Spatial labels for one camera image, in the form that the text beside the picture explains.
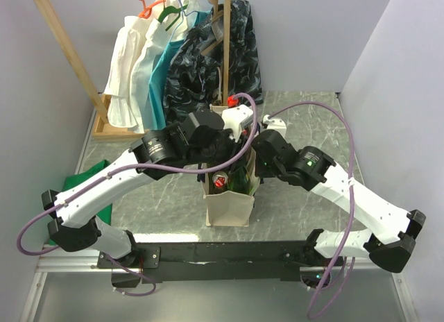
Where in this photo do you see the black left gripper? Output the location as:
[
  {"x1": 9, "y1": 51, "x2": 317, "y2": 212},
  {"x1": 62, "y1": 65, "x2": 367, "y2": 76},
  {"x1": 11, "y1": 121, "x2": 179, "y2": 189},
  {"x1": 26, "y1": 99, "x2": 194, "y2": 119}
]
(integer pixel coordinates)
[{"x1": 187, "y1": 121, "x2": 249, "y2": 174}]

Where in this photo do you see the silver blue energy drink can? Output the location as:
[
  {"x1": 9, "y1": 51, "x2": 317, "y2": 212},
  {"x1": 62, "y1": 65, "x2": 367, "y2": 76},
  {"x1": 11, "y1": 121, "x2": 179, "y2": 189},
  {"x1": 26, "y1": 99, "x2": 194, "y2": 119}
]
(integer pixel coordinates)
[{"x1": 212, "y1": 171, "x2": 228, "y2": 194}]

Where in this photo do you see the green bottle front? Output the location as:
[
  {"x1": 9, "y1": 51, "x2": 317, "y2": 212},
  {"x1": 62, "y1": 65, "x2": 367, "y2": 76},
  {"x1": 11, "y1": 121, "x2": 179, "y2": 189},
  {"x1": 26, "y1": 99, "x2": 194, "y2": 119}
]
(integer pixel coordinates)
[{"x1": 228, "y1": 165, "x2": 251, "y2": 195}]

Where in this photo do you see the beige canvas tote bag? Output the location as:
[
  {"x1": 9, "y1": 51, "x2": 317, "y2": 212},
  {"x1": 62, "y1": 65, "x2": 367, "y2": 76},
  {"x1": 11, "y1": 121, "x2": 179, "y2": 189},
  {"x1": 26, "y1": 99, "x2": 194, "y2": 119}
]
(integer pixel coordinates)
[{"x1": 197, "y1": 105, "x2": 262, "y2": 228}]

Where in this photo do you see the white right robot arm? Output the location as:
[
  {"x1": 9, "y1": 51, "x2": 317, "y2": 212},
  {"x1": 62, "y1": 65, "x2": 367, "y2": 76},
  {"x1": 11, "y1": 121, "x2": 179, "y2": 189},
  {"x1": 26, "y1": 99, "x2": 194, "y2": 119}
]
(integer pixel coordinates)
[{"x1": 252, "y1": 130, "x2": 426, "y2": 273}]

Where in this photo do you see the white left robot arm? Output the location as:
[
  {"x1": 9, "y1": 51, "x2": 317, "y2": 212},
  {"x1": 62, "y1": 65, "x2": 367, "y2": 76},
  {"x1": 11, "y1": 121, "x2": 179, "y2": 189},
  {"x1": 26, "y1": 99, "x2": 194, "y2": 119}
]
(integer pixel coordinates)
[{"x1": 48, "y1": 108, "x2": 251, "y2": 268}]

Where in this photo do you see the teal shirt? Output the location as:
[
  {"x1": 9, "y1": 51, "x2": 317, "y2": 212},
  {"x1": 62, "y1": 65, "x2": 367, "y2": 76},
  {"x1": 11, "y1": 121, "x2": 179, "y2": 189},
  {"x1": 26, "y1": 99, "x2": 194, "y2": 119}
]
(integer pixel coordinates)
[{"x1": 144, "y1": 11, "x2": 210, "y2": 130}]

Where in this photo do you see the dark patterned shirt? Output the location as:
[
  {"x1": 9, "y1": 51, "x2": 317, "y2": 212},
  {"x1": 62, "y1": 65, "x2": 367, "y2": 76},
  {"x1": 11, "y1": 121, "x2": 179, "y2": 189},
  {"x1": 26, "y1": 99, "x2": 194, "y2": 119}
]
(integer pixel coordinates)
[{"x1": 162, "y1": 0, "x2": 264, "y2": 124}]

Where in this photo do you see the wooden clothes rack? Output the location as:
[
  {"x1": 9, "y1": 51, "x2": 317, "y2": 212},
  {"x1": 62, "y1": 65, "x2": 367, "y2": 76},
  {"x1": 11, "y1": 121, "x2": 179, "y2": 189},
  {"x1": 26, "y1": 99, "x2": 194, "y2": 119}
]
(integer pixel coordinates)
[{"x1": 34, "y1": 0, "x2": 231, "y2": 142}]

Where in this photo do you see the green cloth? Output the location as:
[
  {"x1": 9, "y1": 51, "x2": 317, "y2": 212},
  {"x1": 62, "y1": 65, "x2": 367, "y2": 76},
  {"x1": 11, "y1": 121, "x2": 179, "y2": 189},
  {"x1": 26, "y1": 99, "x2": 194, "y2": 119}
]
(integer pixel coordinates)
[{"x1": 47, "y1": 160, "x2": 112, "y2": 252}]

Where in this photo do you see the pale white blouse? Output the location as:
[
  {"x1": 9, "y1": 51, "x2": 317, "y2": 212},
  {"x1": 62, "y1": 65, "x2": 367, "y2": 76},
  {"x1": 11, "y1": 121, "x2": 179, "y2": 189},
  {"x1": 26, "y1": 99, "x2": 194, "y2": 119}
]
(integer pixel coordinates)
[{"x1": 130, "y1": 0, "x2": 180, "y2": 133}]

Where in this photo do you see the wooden hanger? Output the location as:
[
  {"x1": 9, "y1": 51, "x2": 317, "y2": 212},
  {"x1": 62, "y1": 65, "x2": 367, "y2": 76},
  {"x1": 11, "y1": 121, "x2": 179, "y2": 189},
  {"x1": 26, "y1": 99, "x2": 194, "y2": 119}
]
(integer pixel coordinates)
[{"x1": 200, "y1": 0, "x2": 224, "y2": 56}]

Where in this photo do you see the white ruffled shirt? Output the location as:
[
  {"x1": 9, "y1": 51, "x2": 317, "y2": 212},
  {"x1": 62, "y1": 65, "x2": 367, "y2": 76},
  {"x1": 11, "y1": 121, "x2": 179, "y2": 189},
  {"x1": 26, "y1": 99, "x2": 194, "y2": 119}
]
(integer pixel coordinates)
[{"x1": 104, "y1": 16, "x2": 151, "y2": 133}]

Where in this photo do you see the green hanger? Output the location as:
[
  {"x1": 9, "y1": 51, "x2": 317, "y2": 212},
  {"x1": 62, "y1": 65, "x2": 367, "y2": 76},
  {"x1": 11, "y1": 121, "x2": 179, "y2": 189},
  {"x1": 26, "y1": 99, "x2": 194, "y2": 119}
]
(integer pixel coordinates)
[{"x1": 157, "y1": 6, "x2": 182, "y2": 31}]

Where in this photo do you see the orange hanger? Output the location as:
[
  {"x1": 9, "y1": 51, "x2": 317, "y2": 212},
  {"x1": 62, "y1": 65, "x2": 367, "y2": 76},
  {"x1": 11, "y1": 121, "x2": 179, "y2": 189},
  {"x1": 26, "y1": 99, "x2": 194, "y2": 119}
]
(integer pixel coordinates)
[{"x1": 137, "y1": 0, "x2": 165, "y2": 19}]

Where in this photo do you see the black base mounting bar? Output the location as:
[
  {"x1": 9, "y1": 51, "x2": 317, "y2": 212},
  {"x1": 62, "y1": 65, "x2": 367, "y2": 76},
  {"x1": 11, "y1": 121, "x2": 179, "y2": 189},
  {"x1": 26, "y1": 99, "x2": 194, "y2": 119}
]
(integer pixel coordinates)
[{"x1": 93, "y1": 240, "x2": 344, "y2": 296}]

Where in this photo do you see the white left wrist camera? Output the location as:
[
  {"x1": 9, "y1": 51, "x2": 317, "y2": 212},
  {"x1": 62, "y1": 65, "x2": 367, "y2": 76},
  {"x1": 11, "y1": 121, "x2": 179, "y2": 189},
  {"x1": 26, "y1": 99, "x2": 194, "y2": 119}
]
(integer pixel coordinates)
[{"x1": 221, "y1": 96, "x2": 254, "y2": 142}]

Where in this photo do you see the blue wire hanger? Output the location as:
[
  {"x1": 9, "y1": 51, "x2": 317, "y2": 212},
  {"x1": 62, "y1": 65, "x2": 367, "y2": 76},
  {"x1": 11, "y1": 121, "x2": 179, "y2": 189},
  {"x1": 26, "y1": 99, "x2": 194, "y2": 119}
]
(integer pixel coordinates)
[{"x1": 170, "y1": 0, "x2": 200, "y2": 42}]

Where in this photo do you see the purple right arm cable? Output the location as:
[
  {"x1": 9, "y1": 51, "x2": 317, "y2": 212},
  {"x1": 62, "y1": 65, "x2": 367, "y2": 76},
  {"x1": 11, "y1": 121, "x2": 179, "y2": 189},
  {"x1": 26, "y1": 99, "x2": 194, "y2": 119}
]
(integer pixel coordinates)
[{"x1": 268, "y1": 101, "x2": 357, "y2": 320}]

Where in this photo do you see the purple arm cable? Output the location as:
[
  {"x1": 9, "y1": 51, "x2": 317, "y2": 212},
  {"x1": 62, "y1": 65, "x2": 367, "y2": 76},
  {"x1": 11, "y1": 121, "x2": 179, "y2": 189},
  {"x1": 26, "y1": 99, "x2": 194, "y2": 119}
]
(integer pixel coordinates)
[
  {"x1": 268, "y1": 101, "x2": 357, "y2": 320},
  {"x1": 16, "y1": 92, "x2": 258, "y2": 297}
]

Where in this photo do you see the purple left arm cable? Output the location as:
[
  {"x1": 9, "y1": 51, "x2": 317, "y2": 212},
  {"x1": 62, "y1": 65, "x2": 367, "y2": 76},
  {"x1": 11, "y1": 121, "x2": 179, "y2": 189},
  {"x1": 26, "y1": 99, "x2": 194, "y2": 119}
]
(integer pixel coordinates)
[{"x1": 16, "y1": 92, "x2": 258, "y2": 297}]

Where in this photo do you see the aluminium rail frame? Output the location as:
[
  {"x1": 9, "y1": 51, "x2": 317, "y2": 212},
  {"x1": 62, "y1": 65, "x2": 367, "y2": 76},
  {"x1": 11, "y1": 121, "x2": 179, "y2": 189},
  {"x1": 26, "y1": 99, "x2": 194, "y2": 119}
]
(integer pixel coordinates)
[{"x1": 35, "y1": 248, "x2": 420, "y2": 321}]

